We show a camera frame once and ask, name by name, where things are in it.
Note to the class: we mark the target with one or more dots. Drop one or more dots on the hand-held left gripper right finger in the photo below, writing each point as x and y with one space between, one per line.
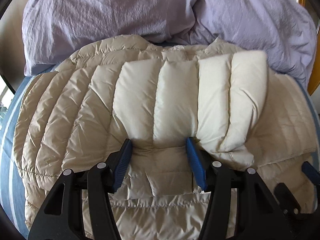
196 162

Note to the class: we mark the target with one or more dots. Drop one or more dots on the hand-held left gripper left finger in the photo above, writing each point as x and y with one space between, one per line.
123 158

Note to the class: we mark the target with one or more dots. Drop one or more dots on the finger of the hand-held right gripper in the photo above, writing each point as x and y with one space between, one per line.
312 172
290 196

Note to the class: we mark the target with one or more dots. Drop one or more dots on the beige puffer jacket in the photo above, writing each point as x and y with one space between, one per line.
175 92

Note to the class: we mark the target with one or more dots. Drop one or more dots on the lilac crinkled duvet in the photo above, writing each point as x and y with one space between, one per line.
100 10

